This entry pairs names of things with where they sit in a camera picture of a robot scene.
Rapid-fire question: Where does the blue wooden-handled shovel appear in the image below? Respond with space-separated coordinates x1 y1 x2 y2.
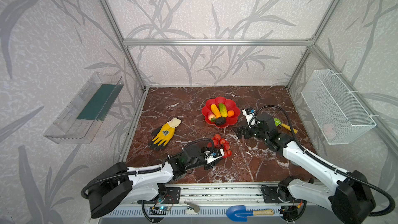
226 205 275 222

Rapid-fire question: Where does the red-green fake peach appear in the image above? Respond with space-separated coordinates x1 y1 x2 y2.
208 113 217 122

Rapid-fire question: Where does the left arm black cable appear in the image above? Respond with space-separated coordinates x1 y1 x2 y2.
80 138 215 200

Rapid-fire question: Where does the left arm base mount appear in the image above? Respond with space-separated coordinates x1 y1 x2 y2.
137 187 181 204

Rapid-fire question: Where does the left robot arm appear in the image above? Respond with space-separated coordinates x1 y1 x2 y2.
81 144 225 219

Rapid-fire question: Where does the yellow-orange fake corn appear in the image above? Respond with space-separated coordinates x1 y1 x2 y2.
210 104 221 119

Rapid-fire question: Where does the red flower-shaped fruit bowl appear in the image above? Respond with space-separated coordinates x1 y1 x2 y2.
202 96 240 128

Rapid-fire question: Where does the green-yellow fake cucumber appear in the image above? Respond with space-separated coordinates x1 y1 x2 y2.
218 103 228 118

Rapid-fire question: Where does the clear plastic wall shelf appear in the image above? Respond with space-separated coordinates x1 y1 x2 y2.
44 72 124 144

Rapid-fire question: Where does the dark fake avocado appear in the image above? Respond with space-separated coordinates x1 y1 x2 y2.
215 117 227 127

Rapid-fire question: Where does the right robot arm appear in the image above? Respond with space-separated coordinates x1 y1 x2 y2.
234 108 376 224

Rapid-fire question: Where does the yellow black work glove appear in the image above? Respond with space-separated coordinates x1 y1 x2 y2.
148 118 182 151

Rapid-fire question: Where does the white wire mesh basket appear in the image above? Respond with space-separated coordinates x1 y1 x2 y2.
301 69 377 145

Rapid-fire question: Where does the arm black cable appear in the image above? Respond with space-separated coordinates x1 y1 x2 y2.
80 138 215 200
251 105 396 217

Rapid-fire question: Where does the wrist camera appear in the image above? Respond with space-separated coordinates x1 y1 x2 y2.
242 108 256 128
205 149 225 166

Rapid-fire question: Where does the red fake strawberry bunch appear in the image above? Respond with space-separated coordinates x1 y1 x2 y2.
212 134 232 158

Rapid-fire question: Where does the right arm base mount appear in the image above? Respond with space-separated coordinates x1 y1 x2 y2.
260 185 303 204

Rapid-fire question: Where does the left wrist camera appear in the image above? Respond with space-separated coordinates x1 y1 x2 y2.
205 149 225 166

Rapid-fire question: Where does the aluminium front rail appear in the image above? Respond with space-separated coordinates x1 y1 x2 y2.
90 184 352 207

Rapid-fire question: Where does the pink object in basket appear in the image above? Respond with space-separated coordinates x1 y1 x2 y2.
322 123 337 140

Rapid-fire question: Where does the small grey bracket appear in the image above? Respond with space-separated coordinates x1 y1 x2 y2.
184 201 200 215

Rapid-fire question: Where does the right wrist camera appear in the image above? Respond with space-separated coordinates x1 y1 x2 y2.
242 108 256 128

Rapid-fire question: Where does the green circuit board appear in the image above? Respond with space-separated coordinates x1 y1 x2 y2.
148 205 172 216

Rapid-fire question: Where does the green yellow-handled trowel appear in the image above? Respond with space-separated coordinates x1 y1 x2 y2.
274 118 298 134

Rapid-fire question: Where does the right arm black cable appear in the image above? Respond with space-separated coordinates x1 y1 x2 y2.
251 105 396 217

